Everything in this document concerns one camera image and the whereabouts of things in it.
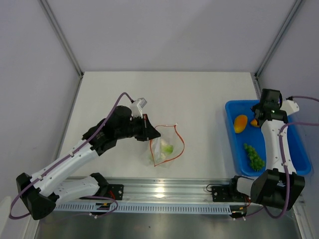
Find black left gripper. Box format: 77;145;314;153
116;114;160;141

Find clear zip bag red zipper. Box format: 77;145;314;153
142;123;185;167

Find white cauliflower green leaves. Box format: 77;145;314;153
150;138;173;164

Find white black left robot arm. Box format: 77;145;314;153
16;106;161;220

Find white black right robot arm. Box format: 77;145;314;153
227;89;305;213

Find red orange mango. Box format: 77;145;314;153
250;119;259;127

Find orange yellow mango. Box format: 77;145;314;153
233;115;248;133

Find blue plastic bin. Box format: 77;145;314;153
225;100;312;177

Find green grape bunch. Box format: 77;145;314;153
243;143;266;172

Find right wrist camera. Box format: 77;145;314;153
285;100;300;115

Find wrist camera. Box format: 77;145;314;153
285;100;300;115
130;98;147;118

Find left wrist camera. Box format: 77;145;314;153
130;98;147;118

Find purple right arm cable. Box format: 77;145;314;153
264;96;319;219

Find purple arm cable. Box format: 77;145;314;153
9;92;134;220
264;96;319;219

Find aluminium mounting rail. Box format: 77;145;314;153
33;177;305;205

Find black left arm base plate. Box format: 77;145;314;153
90;184;124;201

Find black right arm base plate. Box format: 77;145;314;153
206;184;248;203

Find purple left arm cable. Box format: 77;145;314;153
9;92;134;220

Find right aluminium frame post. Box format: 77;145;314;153
254;0;305;81

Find aluminium frame post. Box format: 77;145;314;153
37;0;84;78
254;0;305;81

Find white slotted cable duct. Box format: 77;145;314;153
54;202;232;215

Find left aluminium frame post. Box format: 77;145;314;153
37;0;84;78

